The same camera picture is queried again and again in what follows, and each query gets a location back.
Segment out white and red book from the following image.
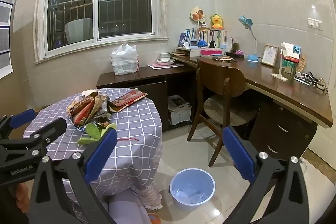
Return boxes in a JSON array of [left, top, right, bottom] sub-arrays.
[[281, 42, 301, 63]]

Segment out stack of newspapers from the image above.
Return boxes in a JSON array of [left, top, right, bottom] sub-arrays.
[[167, 95, 190, 111]]

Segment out person's leg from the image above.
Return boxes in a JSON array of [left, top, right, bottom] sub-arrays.
[[108, 187, 151, 224]]

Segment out white storage box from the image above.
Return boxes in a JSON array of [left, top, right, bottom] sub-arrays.
[[168, 106, 192, 126]]

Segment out pink box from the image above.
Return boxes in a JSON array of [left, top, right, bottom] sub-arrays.
[[201, 49, 223, 56]]

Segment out dark drawer cabinet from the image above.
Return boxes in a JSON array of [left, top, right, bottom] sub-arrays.
[[97, 77, 168, 114], [248, 101, 318, 161]]

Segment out scattered pencils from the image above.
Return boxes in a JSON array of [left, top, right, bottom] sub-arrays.
[[210, 55, 238, 62]]

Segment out dark wooden corner desk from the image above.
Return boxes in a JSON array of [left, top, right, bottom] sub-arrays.
[[96, 55, 333, 161]]

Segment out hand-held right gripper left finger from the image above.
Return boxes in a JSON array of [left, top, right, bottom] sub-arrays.
[[28, 128, 118, 224]]

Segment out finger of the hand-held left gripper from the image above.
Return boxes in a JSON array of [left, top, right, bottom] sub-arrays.
[[0, 118, 68, 162], [0, 109, 37, 140]]

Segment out pile of snack wrappers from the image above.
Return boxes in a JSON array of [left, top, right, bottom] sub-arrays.
[[67, 90, 112, 131]]

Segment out wall poster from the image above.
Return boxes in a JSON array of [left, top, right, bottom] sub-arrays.
[[0, 0, 20, 80]]

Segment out yellow duck plush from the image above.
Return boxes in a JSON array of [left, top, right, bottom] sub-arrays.
[[211, 13, 225, 30]]

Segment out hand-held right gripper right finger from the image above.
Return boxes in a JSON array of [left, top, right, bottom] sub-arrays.
[[222, 126, 309, 224]]

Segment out blue trash bin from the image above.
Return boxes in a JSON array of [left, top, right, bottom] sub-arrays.
[[169, 168, 216, 211]]

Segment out white paper scraps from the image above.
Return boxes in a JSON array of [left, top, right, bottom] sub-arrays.
[[176, 189, 209, 205]]

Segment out white lace cloth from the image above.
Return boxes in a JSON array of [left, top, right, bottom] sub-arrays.
[[136, 183, 163, 211]]

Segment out blue desk lamp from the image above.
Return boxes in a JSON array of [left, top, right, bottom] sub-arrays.
[[238, 15, 261, 63]]

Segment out power strip with cables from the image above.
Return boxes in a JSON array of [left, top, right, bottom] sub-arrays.
[[294, 72, 328, 94]]

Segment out white wall switch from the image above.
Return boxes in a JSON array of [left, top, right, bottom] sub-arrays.
[[307, 18, 323, 29]]

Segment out green vegetable leaves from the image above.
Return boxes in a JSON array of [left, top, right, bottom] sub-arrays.
[[77, 123, 117, 146]]

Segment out pink paper mat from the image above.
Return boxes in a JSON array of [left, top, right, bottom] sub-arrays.
[[148, 63, 184, 69]]

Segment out grey checked tablecloth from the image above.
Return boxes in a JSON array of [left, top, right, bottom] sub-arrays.
[[23, 88, 163, 197]]

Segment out white phone stand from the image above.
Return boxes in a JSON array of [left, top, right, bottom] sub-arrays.
[[271, 49, 288, 81]]

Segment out green book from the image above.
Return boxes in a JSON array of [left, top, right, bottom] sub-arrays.
[[282, 60, 298, 74]]

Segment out cartoon bear fan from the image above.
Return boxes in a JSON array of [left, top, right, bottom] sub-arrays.
[[189, 6, 206, 28]]

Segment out person's left hand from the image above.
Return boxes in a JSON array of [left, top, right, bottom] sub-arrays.
[[15, 184, 30, 212]]

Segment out white plastic bag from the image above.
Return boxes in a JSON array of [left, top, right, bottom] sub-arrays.
[[110, 43, 139, 76]]

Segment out row of books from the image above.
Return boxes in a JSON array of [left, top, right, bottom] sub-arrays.
[[178, 28, 228, 49]]

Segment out wooden chair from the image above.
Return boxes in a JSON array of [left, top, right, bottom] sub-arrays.
[[187, 58, 259, 167]]

